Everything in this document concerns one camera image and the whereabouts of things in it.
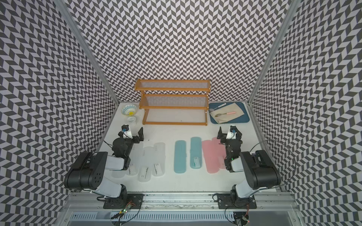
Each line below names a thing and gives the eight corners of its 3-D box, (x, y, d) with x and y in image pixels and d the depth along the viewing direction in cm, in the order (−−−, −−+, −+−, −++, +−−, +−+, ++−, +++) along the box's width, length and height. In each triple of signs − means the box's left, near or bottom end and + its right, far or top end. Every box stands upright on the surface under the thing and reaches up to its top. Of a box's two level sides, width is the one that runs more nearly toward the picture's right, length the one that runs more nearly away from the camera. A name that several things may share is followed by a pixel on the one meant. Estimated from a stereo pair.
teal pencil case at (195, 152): (190, 169, 86) (190, 167, 84) (189, 138, 100) (190, 136, 98) (203, 169, 86) (203, 167, 84) (201, 138, 100) (201, 136, 98)
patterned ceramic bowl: (121, 114, 113) (119, 110, 109) (127, 106, 119) (125, 102, 115) (134, 117, 111) (132, 113, 107) (139, 109, 117) (138, 105, 113)
